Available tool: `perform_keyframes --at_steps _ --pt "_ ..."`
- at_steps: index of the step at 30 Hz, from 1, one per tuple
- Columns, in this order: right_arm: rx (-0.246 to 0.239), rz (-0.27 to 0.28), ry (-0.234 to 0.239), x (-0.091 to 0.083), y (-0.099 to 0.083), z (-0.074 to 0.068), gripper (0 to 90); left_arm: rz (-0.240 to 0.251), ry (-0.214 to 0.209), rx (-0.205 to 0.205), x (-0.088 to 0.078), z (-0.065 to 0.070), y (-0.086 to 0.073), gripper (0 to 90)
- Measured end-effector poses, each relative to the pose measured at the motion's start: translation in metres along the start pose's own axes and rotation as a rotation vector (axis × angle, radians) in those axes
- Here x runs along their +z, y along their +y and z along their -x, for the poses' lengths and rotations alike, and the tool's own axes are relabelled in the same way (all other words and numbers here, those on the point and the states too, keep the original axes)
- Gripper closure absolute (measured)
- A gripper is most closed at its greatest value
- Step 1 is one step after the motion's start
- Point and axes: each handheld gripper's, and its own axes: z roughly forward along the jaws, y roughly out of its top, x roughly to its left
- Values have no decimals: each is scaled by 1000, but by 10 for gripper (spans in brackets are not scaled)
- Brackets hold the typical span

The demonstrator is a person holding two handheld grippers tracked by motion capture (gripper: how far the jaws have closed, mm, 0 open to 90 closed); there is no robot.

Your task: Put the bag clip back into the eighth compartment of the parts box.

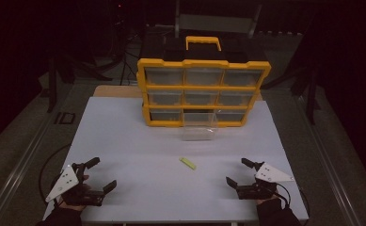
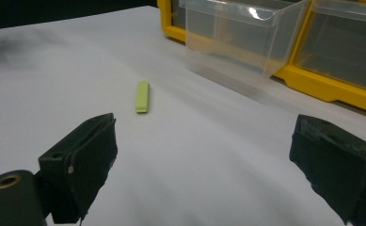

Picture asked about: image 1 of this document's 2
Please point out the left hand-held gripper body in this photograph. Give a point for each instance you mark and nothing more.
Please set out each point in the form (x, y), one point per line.
(65, 183)

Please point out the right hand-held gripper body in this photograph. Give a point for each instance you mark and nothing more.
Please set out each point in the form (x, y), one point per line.
(270, 174)

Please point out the small yellow-green stick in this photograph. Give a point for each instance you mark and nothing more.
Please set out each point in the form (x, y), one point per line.
(187, 163)

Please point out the pulled-out clear plastic drawer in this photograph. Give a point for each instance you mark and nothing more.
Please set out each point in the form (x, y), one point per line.
(199, 130)

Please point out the yellow black drawer organizer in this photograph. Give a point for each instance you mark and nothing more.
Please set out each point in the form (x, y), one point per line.
(202, 62)

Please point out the person's left hand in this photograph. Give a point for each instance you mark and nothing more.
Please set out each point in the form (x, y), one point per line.
(77, 205)

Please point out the person's right hand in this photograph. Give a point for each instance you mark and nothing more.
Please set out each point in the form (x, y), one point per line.
(267, 201)

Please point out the black tripod stand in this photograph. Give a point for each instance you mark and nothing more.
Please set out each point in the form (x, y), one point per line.
(64, 72)
(309, 91)

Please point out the set of closed clear drawers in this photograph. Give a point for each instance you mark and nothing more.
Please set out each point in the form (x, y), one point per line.
(165, 76)

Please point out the grey metal floor rail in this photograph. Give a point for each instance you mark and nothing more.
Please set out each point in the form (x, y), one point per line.
(328, 163)
(20, 157)

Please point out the black rectangular floor frame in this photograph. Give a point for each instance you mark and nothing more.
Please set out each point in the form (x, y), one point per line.
(64, 118)

